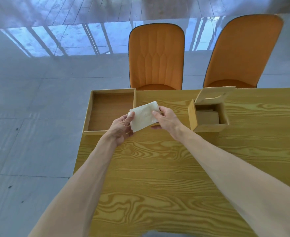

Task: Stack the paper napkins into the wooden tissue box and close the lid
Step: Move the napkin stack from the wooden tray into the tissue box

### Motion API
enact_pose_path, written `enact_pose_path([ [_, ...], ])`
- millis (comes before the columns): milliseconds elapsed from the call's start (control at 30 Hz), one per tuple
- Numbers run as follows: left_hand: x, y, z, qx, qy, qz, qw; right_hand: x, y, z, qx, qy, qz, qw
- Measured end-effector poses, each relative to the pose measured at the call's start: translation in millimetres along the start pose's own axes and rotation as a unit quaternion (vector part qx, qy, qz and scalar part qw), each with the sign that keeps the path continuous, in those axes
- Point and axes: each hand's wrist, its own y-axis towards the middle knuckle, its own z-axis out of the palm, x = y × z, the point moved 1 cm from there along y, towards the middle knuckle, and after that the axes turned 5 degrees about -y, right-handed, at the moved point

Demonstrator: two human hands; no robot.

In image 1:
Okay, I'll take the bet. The person's right hand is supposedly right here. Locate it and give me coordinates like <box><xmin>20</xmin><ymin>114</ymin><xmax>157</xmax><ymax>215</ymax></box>
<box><xmin>150</xmin><ymin>106</ymin><xmax>185</xmax><ymax>142</ymax></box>

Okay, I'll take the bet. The person's left hand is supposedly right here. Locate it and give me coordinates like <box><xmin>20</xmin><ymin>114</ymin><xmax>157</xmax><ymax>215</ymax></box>
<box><xmin>105</xmin><ymin>111</ymin><xmax>135</xmax><ymax>147</ymax></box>

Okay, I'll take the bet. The white napkin stack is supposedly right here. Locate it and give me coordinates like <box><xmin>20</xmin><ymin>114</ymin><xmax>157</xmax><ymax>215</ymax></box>
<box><xmin>128</xmin><ymin>101</ymin><xmax>161</xmax><ymax>133</ymax></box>

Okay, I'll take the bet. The wooden box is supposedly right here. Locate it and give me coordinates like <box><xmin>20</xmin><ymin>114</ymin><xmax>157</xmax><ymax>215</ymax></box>
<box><xmin>187</xmin><ymin>98</ymin><xmax>230</xmax><ymax>133</ymax></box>

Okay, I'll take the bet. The wooden box lid with hole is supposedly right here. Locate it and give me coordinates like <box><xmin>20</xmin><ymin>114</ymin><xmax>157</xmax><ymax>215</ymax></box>
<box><xmin>195</xmin><ymin>86</ymin><xmax>236</xmax><ymax>105</ymax></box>

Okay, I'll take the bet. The person's right forearm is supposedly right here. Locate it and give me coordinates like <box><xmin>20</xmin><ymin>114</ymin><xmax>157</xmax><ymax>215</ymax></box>
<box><xmin>176</xmin><ymin>125</ymin><xmax>290</xmax><ymax>237</ymax></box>

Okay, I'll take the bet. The person's left forearm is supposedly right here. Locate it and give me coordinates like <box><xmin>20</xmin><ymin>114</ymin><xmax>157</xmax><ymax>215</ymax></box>
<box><xmin>29</xmin><ymin>134</ymin><xmax>118</xmax><ymax>237</ymax></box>

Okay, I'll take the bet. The shallow wooden tray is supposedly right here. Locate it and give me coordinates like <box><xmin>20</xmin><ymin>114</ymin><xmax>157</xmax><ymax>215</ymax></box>
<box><xmin>82</xmin><ymin>88</ymin><xmax>137</xmax><ymax>136</ymax></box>

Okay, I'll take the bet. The quilted orange chair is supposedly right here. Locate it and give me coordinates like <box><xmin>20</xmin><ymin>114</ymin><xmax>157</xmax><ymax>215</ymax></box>
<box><xmin>128</xmin><ymin>23</ymin><xmax>185</xmax><ymax>91</ymax></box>

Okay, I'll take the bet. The smooth orange chair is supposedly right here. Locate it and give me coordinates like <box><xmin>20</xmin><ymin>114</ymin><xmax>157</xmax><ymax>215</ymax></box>
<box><xmin>203</xmin><ymin>14</ymin><xmax>284</xmax><ymax>89</ymax></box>

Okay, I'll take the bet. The grey printed t-shirt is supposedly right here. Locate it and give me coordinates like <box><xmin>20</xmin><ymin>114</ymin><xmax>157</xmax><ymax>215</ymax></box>
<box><xmin>141</xmin><ymin>230</ymin><xmax>171</xmax><ymax>237</ymax></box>

